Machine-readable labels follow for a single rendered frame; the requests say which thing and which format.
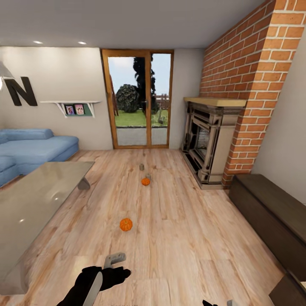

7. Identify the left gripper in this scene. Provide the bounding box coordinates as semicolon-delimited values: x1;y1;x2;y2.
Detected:
105;266;131;289

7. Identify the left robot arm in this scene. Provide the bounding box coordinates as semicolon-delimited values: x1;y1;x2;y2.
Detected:
57;252;131;306

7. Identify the pumpkin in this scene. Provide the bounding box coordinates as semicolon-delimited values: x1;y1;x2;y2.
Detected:
142;178;150;186
120;218;133;232

